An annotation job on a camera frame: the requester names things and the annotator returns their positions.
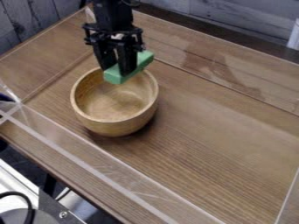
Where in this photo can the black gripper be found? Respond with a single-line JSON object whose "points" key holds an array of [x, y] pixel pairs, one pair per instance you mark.
{"points": [[114, 17]]}

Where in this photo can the green rectangular block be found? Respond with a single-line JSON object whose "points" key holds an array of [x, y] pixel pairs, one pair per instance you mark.
{"points": [[113, 75]]}

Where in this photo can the brown wooden bowl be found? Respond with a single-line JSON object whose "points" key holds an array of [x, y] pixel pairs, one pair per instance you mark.
{"points": [[114, 110]]}

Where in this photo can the black table leg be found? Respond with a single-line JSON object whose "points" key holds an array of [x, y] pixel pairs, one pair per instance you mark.
{"points": [[50, 184]]}

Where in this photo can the clear acrylic front wall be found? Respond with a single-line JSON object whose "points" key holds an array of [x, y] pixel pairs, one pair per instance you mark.
{"points": [[102, 178]]}

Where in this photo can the white post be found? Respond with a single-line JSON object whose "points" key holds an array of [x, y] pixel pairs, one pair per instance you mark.
{"points": [[294, 37]]}

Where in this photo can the grey metal base plate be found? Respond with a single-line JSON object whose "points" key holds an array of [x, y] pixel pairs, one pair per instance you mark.
{"points": [[54, 213]]}

